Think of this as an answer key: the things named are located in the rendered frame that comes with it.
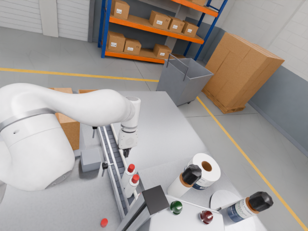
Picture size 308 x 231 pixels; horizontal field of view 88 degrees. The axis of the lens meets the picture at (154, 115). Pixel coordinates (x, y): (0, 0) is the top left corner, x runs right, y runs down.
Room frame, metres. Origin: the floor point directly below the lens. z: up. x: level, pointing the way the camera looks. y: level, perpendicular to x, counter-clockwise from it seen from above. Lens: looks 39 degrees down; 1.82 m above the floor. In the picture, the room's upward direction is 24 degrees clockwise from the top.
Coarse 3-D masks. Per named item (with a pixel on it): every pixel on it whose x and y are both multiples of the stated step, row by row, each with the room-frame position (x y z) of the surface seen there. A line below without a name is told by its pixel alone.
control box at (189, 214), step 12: (192, 204) 0.19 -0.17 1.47; (156, 216) 0.13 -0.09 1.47; (168, 216) 0.14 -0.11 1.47; (180, 216) 0.15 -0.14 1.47; (192, 216) 0.16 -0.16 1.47; (216, 216) 0.18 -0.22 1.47; (144, 228) 0.11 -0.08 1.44; (156, 228) 0.11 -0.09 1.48; (168, 228) 0.12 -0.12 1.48; (180, 228) 0.13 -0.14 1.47; (192, 228) 0.14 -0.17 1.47; (204, 228) 0.15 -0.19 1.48; (216, 228) 0.16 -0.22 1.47
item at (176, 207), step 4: (176, 200) 0.17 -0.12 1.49; (172, 204) 0.16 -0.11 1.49; (176, 204) 0.16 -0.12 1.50; (180, 204) 0.16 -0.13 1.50; (172, 208) 0.15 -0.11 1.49; (176, 208) 0.15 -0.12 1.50; (180, 208) 0.16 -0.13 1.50; (172, 212) 0.15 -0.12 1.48; (176, 212) 0.15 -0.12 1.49; (180, 212) 0.16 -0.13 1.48
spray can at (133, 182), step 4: (132, 176) 0.40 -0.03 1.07; (136, 176) 0.41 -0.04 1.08; (132, 180) 0.39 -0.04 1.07; (136, 180) 0.39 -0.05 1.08; (128, 184) 0.39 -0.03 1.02; (132, 184) 0.38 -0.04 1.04; (136, 184) 0.39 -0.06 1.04; (128, 188) 0.38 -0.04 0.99; (132, 188) 0.38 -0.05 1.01; (128, 192) 0.38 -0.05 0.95; (132, 192) 0.39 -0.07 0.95; (128, 196) 0.38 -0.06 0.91
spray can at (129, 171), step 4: (132, 164) 0.46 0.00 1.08; (128, 168) 0.44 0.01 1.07; (132, 168) 0.44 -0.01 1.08; (124, 172) 0.44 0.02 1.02; (128, 172) 0.43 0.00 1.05; (132, 172) 0.44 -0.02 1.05; (124, 176) 0.43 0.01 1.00; (128, 176) 0.42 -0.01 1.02; (124, 180) 0.42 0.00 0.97; (128, 180) 0.43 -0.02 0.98; (124, 184) 0.42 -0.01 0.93
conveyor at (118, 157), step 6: (102, 126) 0.77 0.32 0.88; (108, 126) 0.80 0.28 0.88; (102, 132) 0.72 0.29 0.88; (108, 132) 0.74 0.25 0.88; (114, 138) 0.72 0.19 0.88; (114, 144) 0.67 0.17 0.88; (108, 150) 0.61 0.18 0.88; (114, 150) 0.63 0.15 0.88; (108, 156) 0.57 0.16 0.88; (114, 156) 0.59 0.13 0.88; (120, 156) 0.61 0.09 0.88; (120, 162) 0.56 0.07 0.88; (114, 168) 0.51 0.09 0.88; (120, 168) 0.53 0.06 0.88; (114, 174) 0.48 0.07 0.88; (120, 174) 0.49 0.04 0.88; (120, 192) 0.39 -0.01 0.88; (120, 198) 0.37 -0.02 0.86; (132, 198) 0.39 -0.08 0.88; (126, 210) 0.32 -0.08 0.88
